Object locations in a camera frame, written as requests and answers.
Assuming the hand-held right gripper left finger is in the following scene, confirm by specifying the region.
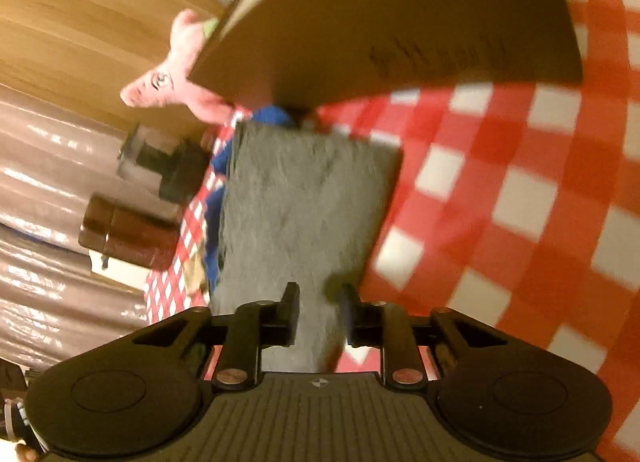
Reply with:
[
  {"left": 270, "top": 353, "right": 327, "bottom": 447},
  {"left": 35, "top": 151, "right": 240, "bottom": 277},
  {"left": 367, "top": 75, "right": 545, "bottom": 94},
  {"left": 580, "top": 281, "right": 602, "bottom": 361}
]
[{"left": 132, "top": 282, "right": 301, "bottom": 389}]

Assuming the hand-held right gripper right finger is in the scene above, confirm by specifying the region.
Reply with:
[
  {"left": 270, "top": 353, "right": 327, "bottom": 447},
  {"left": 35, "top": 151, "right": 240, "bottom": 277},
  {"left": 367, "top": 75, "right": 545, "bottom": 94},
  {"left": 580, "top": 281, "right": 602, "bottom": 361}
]
[{"left": 340, "top": 283, "right": 506, "bottom": 388}]

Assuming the gray cloth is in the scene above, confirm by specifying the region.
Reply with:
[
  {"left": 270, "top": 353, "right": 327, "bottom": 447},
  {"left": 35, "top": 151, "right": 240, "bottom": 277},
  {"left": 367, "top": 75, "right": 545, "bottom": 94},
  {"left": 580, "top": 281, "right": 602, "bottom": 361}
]
[{"left": 207, "top": 122, "right": 403, "bottom": 373}]

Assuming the blue cloth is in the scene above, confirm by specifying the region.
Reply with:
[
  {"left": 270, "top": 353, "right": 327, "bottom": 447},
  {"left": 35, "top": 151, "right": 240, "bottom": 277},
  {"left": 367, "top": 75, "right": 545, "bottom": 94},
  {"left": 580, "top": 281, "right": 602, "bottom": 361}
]
[
  {"left": 202, "top": 149, "right": 236, "bottom": 293},
  {"left": 247, "top": 104, "right": 296, "bottom": 129}
]

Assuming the brown cardboard box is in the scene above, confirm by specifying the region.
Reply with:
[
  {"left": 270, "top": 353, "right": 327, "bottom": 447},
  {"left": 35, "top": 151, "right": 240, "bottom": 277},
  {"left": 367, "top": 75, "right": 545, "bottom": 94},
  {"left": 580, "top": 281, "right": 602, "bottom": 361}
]
[{"left": 190, "top": 0, "right": 585, "bottom": 110}]

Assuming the brown cylindrical canister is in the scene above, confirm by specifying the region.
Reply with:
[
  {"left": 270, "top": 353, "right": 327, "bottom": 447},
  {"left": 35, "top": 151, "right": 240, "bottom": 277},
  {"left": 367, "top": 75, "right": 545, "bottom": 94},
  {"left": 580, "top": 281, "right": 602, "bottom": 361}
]
[{"left": 78, "top": 196, "right": 183, "bottom": 272}]

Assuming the dark glass jar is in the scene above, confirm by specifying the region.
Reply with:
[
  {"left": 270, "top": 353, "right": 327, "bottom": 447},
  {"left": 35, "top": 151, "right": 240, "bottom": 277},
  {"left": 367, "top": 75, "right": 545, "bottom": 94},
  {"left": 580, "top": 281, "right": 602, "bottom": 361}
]
[{"left": 117, "top": 123, "right": 213, "bottom": 204}]

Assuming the red white checked tablecloth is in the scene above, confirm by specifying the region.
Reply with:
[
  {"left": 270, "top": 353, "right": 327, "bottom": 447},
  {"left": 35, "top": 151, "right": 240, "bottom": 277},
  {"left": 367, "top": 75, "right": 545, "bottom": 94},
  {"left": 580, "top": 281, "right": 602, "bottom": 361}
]
[{"left": 144, "top": 0, "right": 640, "bottom": 462}]

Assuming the pink starfish plush toy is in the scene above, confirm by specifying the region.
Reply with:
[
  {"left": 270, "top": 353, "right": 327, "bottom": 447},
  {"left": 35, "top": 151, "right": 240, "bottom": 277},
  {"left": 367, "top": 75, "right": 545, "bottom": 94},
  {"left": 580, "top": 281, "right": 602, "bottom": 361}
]
[{"left": 120, "top": 9, "right": 238, "bottom": 123}]

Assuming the brown sheer curtain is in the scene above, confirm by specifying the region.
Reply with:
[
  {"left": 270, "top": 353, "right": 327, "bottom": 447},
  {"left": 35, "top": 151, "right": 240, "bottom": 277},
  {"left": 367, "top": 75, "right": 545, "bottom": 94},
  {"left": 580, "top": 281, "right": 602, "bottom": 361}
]
[{"left": 0, "top": 84, "right": 201, "bottom": 368}]

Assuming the wooden door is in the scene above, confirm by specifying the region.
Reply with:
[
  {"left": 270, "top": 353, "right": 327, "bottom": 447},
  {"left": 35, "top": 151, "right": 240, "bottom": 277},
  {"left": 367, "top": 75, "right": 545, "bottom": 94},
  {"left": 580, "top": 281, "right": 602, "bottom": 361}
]
[{"left": 0, "top": 0, "right": 251, "bottom": 143}]

